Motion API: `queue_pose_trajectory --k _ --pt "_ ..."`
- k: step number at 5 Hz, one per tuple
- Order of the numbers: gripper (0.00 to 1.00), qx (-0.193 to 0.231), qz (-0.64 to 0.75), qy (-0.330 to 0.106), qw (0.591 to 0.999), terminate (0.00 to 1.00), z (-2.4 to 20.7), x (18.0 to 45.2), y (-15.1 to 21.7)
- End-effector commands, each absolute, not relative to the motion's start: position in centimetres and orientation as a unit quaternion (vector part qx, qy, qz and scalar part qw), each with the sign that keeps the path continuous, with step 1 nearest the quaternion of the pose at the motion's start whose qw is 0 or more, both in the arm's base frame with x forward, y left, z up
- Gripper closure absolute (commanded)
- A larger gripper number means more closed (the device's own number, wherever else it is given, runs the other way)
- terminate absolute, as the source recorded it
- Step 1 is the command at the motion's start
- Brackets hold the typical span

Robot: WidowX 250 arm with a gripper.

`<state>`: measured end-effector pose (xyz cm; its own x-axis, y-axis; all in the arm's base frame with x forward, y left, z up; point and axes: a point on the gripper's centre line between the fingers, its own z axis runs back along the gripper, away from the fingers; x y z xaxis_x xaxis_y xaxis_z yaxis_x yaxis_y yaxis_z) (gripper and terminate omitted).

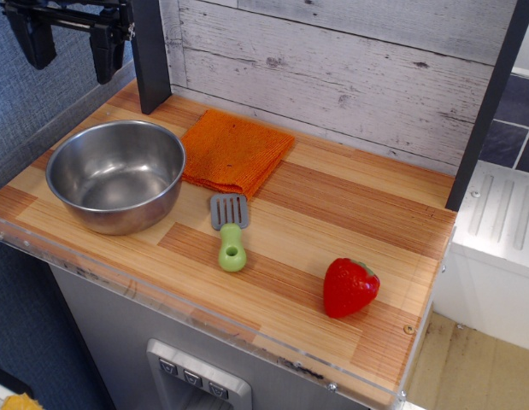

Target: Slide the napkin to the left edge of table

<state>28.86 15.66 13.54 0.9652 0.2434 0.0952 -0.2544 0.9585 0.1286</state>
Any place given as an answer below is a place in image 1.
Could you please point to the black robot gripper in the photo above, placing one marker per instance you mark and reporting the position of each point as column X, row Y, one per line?
column 108, row 22

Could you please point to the orange cloth napkin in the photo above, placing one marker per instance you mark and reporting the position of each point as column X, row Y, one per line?
column 230, row 155

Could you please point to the clear acrylic table edge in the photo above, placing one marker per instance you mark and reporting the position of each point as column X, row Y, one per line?
column 117, row 314

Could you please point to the stainless steel bowl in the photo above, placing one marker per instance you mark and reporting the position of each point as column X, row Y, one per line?
column 119, row 177

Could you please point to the grey green toy spatula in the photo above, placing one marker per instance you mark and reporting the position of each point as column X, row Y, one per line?
column 229, row 216

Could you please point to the grey toy dispenser panel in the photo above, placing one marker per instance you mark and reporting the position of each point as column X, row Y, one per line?
column 184, row 381

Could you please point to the yellow object bottom corner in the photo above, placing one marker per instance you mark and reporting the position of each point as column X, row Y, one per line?
column 20, row 402

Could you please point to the red plastic strawberry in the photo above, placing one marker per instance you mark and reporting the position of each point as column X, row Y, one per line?
column 348, row 287

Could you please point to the white ridged sink counter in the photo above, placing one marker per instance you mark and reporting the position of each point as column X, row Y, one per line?
column 484, row 282

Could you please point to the dark grey left post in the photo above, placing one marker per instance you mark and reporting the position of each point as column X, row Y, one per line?
column 150, row 56

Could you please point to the dark grey post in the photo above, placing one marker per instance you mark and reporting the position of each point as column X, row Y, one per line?
column 512, row 42
column 150, row 56

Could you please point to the dark grey right post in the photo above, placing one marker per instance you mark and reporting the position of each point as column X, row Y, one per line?
column 512, row 42

